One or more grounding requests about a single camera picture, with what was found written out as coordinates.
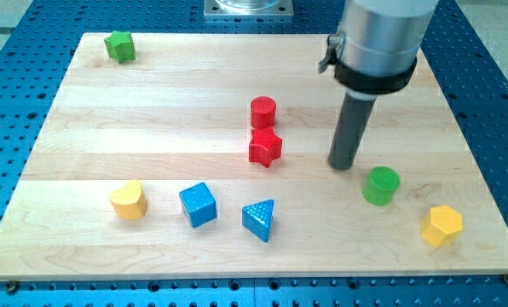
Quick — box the green cylinder block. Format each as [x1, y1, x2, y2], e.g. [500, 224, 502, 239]
[362, 166, 401, 206]

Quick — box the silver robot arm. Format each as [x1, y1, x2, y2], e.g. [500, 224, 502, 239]
[318, 0, 438, 78]

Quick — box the yellow hexagon block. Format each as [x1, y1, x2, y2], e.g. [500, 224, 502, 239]
[420, 205, 464, 248]

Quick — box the red star block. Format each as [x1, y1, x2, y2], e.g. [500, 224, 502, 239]
[248, 126, 283, 168]

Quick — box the red cylinder block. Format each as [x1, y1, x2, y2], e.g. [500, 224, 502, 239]
[251, 96, 276, 130]

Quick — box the blue triangle block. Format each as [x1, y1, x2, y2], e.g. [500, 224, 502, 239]
[241, 200, 274, 242]

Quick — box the blue cube block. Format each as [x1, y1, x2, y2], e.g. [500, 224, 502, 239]
[179, 182, 217, 228]

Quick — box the wooden board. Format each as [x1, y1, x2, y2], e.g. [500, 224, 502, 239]
[0, 33, 508, 281]

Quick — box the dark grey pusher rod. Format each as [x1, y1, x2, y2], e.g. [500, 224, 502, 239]
[328, 90, 377, 171]

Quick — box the yellow heart block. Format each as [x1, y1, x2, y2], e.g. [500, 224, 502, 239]
[109, 179, 147, 220]

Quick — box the green star block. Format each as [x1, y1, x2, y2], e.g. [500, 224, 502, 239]
[104, 31, 136, 64]

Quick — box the blue perforated table plate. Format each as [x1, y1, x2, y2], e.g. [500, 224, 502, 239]
[0, 0, 508, 306]

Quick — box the black clamp ring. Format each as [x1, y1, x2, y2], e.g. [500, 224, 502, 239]
[332, 56, 419, 96]

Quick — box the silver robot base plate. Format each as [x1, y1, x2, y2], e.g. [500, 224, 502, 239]
[204, 0, 294, 17]

